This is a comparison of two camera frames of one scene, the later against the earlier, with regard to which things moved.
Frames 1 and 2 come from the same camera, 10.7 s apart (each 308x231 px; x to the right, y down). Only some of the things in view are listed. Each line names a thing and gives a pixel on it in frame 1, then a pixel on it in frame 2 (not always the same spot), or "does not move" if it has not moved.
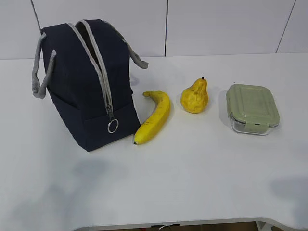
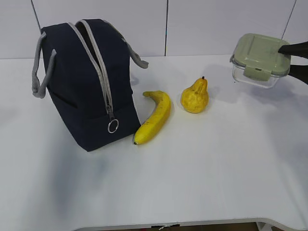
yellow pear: x=194 y=99 does not move
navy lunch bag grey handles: x=84 y=66 does not move
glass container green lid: x=252 y=109 → x=256 y=61
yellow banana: x=148 y=130 does not move
